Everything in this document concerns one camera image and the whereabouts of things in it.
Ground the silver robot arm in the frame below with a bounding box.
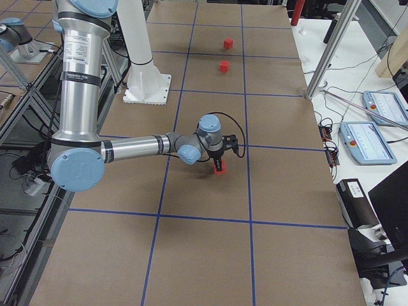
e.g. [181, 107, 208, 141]
[47, 1, 226, 192]

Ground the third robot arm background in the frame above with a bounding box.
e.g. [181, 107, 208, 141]
[1, 17, 33, 53]

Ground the aluminium frame post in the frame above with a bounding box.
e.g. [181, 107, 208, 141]
[305, 0, 361, 100]

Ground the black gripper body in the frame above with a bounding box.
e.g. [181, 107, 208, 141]
[208, 149, 224, 164]

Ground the far teach pendant tablet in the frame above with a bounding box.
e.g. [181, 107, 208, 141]
[363, 91, 407, 126]

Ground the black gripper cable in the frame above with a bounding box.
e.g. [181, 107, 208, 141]
[203, 111, 249, 159]

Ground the near teach pendant tablet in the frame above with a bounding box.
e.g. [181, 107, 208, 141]
[340, 121, 397, 165]

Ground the black monitor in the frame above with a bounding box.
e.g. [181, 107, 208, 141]
[368, 162, 407, 247]

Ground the teach pendant tablet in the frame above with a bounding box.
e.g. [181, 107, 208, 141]
[340, 121, 397, 165]
[363, 91, 407, 126]

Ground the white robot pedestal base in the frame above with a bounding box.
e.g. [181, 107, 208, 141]
[117, 0, 171, 105]

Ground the black box with label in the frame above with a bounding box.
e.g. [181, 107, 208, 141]
[336, 178, 379, 229]

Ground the red cylinder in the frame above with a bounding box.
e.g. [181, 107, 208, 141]
[291, 0, 305, 26]

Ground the aluminium frame rack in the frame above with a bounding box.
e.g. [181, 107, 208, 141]
[1, 45, 128, 142]

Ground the red block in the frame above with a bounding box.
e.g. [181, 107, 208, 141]
[219, 61, 230, 73]
[214, 158, 226, 174]
[223, 38, 234, 50]

